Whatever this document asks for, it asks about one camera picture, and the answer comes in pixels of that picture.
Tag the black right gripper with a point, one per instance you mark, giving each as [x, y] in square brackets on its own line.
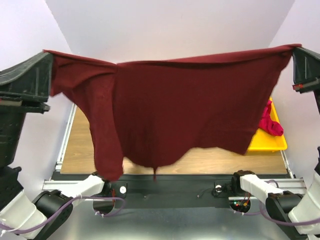
[307, 85]

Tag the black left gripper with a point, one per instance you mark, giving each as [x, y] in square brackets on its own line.
[30, 80]

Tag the maroon t shirt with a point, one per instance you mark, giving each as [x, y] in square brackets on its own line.
[153, 112]

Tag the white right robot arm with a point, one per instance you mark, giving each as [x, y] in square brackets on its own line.
[297, 215]

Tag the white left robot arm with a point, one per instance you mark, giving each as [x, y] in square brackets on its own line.
[38, 219]

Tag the magenta t shirt in tray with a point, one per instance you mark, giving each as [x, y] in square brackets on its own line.
[268, 125]

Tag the yellow plastic tray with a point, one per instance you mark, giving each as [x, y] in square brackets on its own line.
[264, 141]

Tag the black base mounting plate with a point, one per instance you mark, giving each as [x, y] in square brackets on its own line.
[166, 191]

